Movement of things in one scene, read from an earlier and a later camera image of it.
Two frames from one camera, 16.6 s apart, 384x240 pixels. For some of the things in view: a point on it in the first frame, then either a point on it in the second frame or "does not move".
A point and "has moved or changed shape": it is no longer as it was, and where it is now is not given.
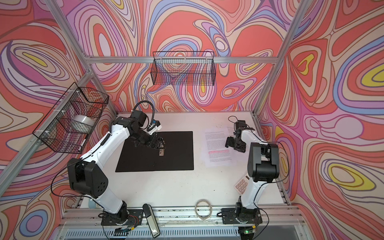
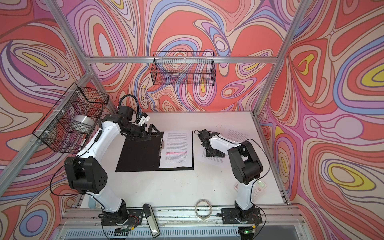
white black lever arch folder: [178, 154] does not move
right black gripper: [229, 142] -> [220, 154]
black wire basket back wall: [183, 68] does not move
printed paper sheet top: [217, 151] has moved or changed shape
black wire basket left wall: [68, 125] does not move
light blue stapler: [92, 204] does not move
